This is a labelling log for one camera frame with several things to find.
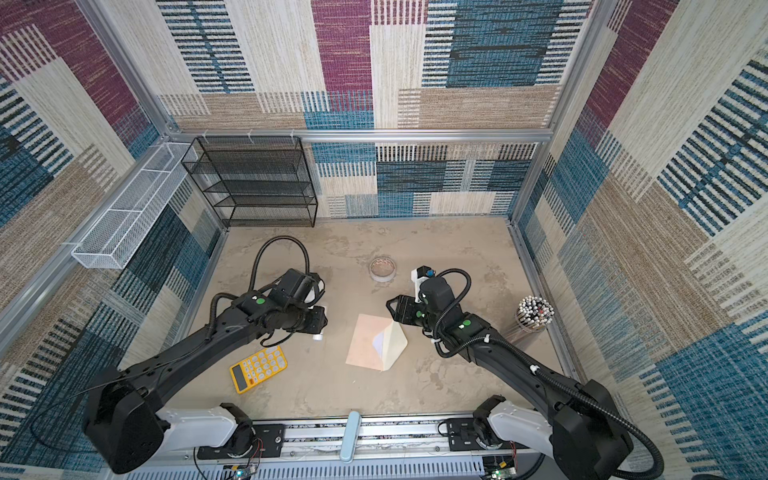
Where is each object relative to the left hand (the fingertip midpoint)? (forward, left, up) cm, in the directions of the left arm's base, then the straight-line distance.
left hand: (325, 317), depth 81 cm
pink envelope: (-5, -9, -13) cm, 16 cm away
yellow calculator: (-10, +21, -12) cm, 26 cm away
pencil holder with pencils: (-4, -52, +6) cm, 52 cm away
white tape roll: (+24, -15, -12) cm, 31 cm away
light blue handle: (-26, -7, -9) cm, 29 cm away
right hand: (+1, -18, +2) cm, 18 cm away
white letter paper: (-2, -13, -13) cm, 19 cm away
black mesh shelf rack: (+51, +30, +5) cm, 60 cm away
